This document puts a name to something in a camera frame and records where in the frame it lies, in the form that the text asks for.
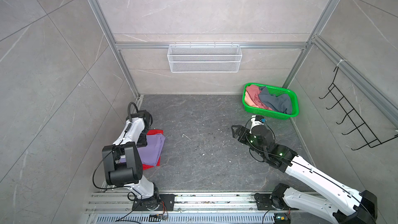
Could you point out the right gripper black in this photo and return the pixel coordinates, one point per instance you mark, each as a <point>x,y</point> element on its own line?
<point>241,129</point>

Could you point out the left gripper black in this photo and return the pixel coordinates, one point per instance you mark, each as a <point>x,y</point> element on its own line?
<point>143,143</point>

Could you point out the purple t shirt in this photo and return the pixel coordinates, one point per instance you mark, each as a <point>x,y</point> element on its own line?
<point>122,142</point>

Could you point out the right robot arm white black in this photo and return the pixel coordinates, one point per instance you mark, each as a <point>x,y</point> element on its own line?
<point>335,202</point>

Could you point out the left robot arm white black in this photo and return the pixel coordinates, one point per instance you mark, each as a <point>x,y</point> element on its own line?
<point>122,163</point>

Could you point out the red folded t shirt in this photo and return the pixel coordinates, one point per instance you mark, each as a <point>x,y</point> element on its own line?
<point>151,154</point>

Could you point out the dark grey t shirt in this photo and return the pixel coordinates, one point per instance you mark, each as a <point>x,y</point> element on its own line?
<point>281,103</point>

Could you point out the pink t shirt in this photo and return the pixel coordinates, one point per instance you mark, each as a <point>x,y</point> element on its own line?
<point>252,98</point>

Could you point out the green plastic basket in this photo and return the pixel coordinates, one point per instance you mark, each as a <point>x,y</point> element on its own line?
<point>277,91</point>

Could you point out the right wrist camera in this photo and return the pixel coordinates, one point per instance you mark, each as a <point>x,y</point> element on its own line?
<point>257,120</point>

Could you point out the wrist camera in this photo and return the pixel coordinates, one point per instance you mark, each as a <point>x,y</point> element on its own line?
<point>145,115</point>
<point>257,120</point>

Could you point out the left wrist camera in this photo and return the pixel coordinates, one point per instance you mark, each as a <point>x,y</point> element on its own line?
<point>145,115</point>

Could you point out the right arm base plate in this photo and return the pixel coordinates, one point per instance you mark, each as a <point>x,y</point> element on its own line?
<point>264,202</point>

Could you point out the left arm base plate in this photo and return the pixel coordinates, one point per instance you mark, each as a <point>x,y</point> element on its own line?
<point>151,204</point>

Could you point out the aluminium mounting rail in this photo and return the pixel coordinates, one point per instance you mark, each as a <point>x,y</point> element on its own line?
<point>117,202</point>

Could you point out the white wire mesh shelf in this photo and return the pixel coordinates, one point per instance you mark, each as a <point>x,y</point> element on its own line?
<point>204,58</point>

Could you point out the black wire hook rack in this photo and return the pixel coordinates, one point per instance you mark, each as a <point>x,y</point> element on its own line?
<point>352,116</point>

